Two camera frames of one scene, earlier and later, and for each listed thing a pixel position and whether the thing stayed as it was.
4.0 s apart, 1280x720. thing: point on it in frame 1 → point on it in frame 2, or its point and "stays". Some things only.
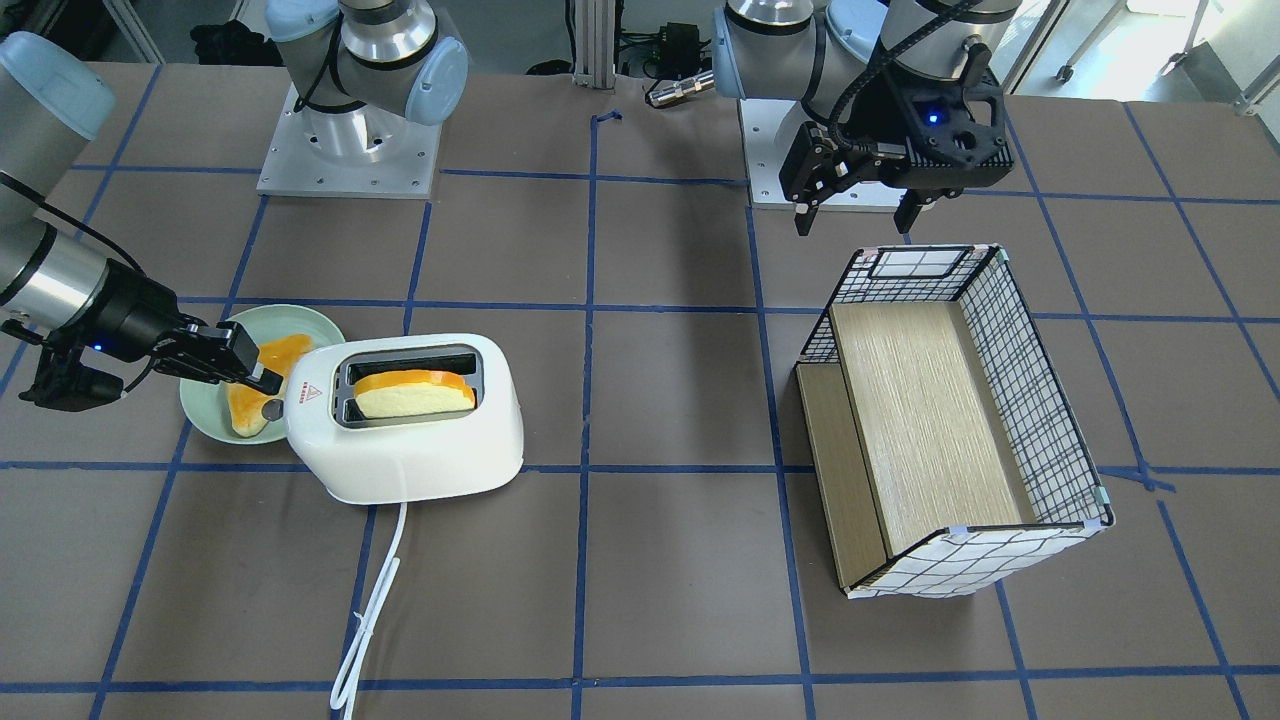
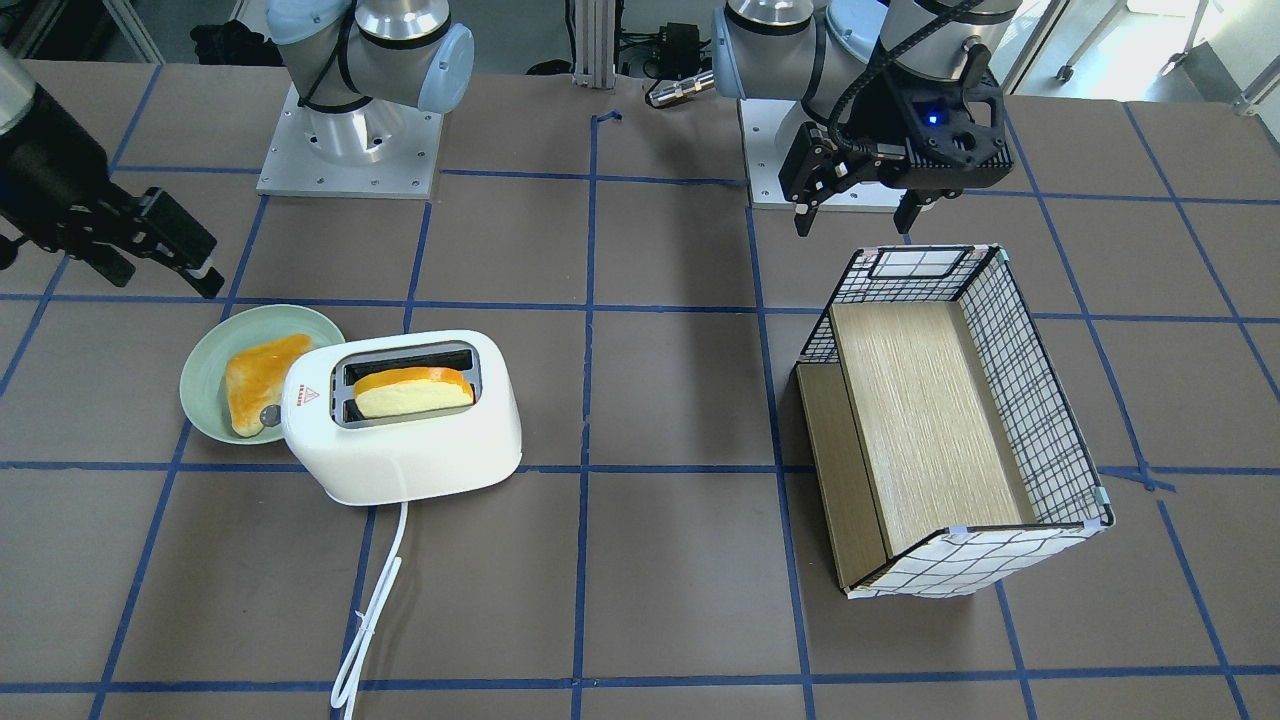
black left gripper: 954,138 stays
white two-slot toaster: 393,458 stays
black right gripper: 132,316 → 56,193
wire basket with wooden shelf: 947,457 stays
